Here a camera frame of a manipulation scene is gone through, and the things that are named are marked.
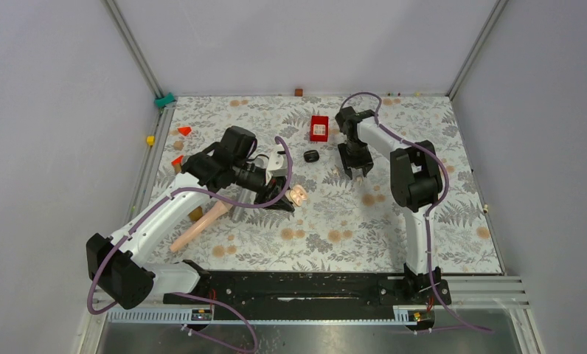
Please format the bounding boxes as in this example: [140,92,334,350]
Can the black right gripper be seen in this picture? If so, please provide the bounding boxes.
[338,139,374,178]

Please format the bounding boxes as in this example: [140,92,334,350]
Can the beige earbud charging case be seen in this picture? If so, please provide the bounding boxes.
[285,184,308,207]

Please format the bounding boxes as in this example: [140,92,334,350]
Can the black earbud charging case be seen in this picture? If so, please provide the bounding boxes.
[303,150,319,163]

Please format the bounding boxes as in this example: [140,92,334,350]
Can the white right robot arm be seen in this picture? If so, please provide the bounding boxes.
[336,106,443,304]

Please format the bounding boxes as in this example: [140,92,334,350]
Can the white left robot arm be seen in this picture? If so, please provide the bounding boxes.
[86,126,295,314]

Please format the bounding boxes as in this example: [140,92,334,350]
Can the floral table mat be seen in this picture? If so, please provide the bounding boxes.
[149,96,502,274]

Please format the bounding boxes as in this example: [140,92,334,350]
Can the red box with label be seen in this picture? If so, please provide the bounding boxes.
[309,115,329,142]

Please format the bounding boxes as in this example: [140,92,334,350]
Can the pink microphone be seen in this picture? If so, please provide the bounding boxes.
[170,201,232,252]

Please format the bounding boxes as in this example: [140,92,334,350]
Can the small coloured beads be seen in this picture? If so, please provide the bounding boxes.
[386,91,423,97]

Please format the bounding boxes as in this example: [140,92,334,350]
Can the gold brown microphone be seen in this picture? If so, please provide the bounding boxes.
[173,163,204,223]

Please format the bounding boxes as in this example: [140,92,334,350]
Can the red block near microphones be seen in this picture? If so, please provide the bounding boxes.
[171,155,184,166]

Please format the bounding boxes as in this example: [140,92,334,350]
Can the red wedge block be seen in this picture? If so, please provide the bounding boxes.
[177,126,192,136]

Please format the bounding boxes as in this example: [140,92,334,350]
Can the teal block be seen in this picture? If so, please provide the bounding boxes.
[154,92,176,108]

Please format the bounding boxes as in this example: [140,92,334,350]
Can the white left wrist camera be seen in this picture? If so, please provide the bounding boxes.
[265,150,289,178]

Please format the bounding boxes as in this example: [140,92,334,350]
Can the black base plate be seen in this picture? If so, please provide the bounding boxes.
[163,269,452,316]

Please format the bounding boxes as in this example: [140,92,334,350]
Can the aluminium corner rail left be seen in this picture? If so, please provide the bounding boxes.
[100,0,177,274]

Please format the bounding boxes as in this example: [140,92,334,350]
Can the aluminium corner rail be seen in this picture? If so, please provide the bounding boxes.
[100,0,177,274]
[446,0,510,101]

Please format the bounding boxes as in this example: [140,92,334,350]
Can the white slotted cable duct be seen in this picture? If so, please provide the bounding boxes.
[107,304,417,325]

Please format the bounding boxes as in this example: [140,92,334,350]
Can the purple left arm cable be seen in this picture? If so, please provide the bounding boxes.
[87,136,294,354]

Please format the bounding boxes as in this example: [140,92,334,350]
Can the aluminium corner rail right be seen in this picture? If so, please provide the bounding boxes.
[446,0,510,101]

